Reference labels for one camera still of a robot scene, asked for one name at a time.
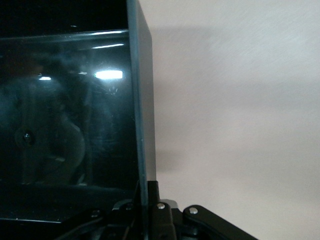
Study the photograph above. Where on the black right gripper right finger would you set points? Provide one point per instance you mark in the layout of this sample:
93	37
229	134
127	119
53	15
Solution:
160	222

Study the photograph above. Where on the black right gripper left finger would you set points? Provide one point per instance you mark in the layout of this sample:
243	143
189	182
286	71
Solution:
120	225

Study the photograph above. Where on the black plastic box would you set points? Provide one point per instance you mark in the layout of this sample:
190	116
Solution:
75	112

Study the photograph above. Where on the brown table mat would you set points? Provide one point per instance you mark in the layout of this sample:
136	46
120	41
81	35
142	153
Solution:
237	100

